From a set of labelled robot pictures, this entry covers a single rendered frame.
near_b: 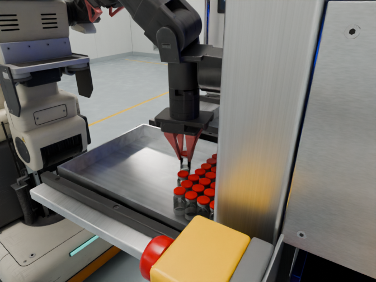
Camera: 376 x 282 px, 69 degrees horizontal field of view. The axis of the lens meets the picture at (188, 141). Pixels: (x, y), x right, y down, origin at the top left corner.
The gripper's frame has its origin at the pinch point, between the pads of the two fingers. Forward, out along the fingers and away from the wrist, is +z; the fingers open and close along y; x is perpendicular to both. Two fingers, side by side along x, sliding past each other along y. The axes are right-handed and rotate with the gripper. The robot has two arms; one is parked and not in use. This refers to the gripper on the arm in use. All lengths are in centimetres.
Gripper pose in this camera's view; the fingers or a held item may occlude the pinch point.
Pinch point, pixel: (185, 156)
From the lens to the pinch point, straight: 56.5
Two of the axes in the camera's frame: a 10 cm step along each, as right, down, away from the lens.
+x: 3.1, -4.2, 8.5
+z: 0.1, 9.0, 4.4
